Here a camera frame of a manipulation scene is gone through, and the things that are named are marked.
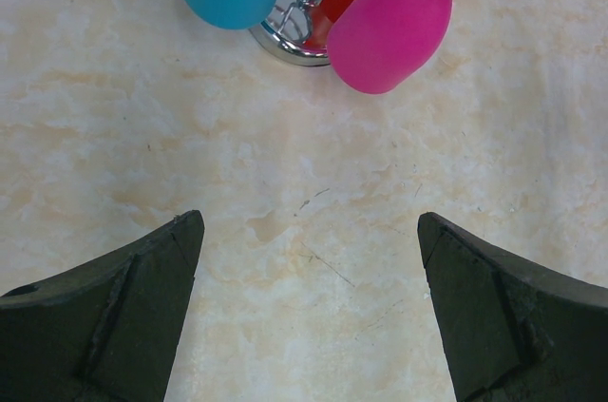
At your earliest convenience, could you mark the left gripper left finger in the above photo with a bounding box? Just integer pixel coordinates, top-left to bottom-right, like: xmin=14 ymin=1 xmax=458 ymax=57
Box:
xmin=1 ymin=210 xmax=204 ymax=401

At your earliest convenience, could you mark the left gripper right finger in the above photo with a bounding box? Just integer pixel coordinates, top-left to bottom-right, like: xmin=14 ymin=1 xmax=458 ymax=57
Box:
xmin=417 ymin=212 xmax=607 ymax=401

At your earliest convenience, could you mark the pink wine glass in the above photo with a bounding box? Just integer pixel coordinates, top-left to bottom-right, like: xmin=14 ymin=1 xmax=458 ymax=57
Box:
xmin=327 ymin=0 xmax=452 ymax=94

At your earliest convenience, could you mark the chrome wine glass rack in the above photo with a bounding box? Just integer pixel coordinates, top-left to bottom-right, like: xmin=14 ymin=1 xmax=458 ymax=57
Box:
xmin=250 ymin=0 xmax=352 ymax=67

